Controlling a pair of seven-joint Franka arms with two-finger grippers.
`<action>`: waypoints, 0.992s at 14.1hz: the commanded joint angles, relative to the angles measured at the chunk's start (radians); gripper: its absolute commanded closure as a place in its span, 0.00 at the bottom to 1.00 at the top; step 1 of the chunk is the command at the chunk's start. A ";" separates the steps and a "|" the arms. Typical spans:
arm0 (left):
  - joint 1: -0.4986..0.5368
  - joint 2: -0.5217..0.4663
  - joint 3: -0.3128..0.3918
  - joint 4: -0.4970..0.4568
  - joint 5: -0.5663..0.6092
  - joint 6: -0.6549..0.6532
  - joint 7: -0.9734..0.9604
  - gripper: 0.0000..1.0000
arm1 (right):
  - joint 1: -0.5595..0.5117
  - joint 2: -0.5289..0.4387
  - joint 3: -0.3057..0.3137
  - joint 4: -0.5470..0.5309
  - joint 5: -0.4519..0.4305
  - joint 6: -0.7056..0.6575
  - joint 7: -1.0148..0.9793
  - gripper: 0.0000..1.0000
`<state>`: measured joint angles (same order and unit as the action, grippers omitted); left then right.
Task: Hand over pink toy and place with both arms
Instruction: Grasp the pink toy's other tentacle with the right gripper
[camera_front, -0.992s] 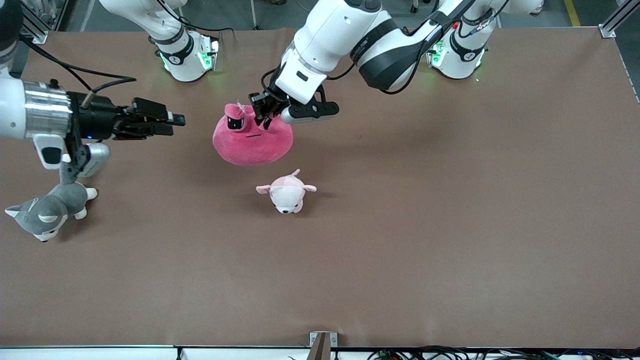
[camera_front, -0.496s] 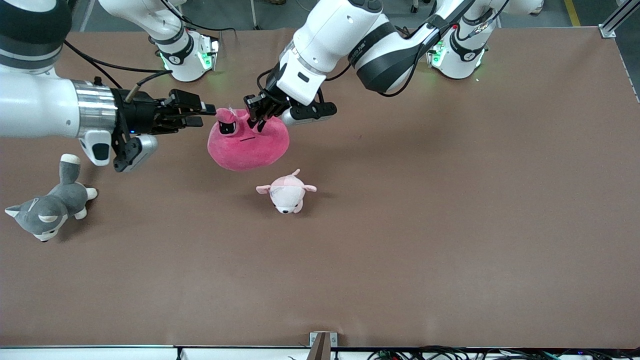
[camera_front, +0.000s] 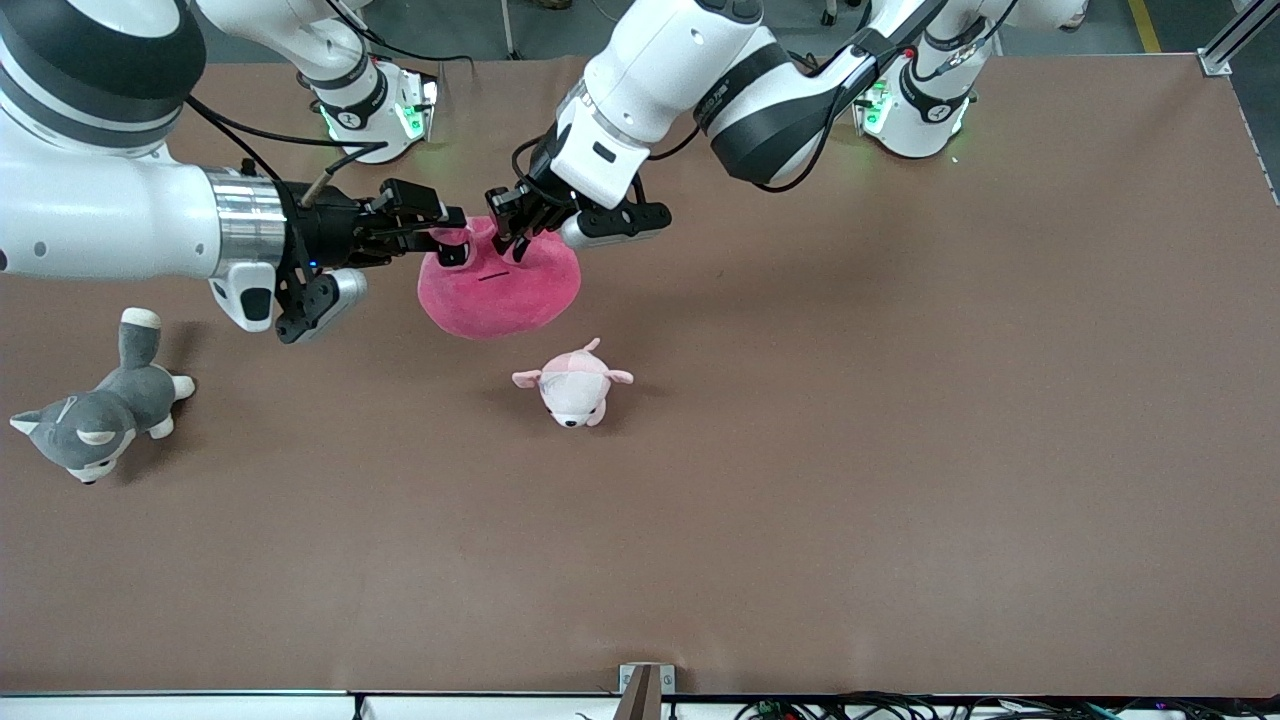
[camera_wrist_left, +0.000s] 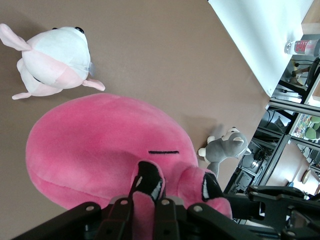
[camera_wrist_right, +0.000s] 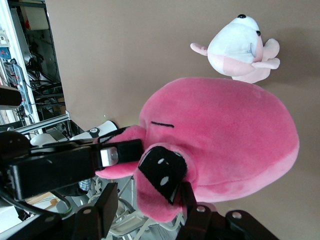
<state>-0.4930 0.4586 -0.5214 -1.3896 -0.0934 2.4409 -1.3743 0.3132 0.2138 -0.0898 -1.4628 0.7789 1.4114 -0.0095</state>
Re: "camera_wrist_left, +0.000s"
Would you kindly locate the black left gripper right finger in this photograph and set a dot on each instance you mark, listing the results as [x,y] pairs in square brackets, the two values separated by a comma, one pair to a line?
[166,217]

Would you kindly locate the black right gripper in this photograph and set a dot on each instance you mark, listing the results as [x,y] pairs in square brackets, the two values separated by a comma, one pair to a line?
[300,215]

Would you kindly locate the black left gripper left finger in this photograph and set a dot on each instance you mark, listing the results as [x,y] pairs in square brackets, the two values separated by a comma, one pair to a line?
[115,215]

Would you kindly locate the round hot pink plush toy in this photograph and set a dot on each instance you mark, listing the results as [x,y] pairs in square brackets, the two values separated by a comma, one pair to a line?
[100,150]

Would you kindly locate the grey white husky plush toy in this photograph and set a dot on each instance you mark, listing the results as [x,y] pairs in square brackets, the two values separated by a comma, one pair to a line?
[225,147]

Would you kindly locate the green chair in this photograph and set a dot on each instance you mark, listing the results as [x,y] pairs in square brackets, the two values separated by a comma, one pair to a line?
[312,131]

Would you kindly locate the black office chair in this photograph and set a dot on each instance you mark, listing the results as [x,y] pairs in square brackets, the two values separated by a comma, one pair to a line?
[306,75]

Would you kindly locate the brown table cover sheet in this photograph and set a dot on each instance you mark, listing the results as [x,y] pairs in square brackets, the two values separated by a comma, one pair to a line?
[175,62]

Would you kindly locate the clear bottle with red label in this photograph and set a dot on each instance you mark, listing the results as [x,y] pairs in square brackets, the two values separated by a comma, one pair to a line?
[302,47]

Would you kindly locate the pale pink white plush puppy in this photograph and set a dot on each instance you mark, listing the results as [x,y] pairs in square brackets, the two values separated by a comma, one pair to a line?
[55,62]

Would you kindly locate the white board panel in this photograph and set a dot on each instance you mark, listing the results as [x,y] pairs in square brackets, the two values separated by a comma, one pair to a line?
[250,32]

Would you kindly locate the light wooden desk top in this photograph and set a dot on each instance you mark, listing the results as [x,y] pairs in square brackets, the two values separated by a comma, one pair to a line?
[312,17]

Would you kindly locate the black metal shelving frame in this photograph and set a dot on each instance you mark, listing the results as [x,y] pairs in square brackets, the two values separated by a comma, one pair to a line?
[272,140]

